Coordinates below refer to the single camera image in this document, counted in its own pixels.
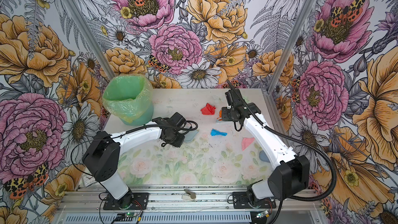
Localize blue-grey oval case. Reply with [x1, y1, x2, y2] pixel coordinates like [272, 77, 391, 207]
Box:
[259, 150, 270, 163]

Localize beige clip on rail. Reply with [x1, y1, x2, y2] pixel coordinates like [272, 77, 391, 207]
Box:
[181, 189, 197, 201]

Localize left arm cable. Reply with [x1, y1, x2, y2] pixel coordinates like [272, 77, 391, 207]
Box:
[70, 119, 199, 178]

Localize pink paper scrap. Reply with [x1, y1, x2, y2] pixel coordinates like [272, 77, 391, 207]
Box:
[241, 138, 255, 151]

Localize green bin with bag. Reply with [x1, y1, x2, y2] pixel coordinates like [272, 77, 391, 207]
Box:
[102, 74, 154, 126]

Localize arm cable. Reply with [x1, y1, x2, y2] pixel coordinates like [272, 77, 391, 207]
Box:
[70, 119, 199, 178]
[226, 79, 338, 202]

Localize red paper scrap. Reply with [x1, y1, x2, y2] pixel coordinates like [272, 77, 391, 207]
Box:
[201, 103, 216, 115]

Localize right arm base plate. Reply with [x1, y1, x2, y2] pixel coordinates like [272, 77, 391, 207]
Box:
[232, 192, 276, 209]

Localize aluminium rail frame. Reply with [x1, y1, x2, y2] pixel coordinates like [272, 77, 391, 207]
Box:
[53, 185, 328, 224]

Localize blue paper scrap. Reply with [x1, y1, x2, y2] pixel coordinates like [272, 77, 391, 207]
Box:
[210, 129, 227, 136]

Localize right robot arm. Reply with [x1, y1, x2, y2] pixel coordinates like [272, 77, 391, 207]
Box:
[221, 89, 309, 207]

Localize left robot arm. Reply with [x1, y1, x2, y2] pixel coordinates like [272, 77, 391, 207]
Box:
[82, 113, 198, 209]

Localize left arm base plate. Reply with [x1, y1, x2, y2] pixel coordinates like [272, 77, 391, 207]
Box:
[103, 192, 149, 211]

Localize small clock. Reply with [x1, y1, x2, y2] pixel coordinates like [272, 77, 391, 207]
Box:
[82, 175, 96, 187]

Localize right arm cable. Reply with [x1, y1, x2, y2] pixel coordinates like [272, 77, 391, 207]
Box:
[226, 79, 338, 202]

